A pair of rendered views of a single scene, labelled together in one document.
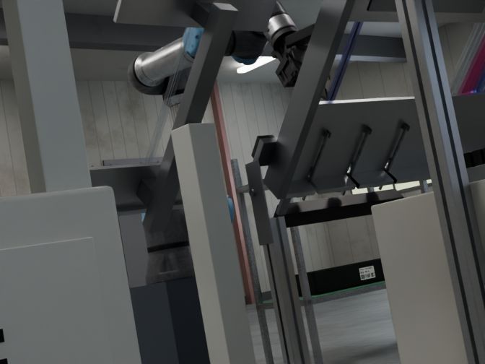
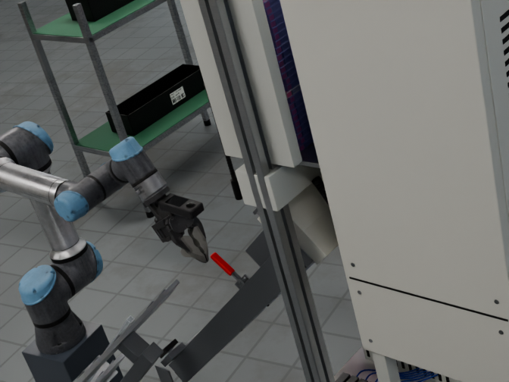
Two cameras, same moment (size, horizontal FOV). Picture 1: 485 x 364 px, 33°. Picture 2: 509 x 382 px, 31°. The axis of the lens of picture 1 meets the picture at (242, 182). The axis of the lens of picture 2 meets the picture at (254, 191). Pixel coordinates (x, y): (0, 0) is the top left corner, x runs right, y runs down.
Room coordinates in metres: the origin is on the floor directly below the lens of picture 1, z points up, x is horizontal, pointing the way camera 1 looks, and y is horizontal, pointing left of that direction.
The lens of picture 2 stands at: (-0.10, -0.06, 2.08)
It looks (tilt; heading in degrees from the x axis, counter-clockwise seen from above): 28 degrees down; 350
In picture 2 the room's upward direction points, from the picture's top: 16 degrees counter-clockwise
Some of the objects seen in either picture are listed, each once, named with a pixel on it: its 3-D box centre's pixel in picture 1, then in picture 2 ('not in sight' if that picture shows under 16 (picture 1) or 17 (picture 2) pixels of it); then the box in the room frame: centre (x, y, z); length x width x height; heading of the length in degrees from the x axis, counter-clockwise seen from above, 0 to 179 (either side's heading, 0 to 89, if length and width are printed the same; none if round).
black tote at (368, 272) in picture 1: (348, 275); (159, 98); (4.26, -0.46, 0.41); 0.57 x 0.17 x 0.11; 122
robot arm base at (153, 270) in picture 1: (170, 262); (55, 325); (2.26, 0.23, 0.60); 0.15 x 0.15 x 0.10
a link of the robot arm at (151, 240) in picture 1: (166, 219); (44, 292); (2.27, 0.23, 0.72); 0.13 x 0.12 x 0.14; 124
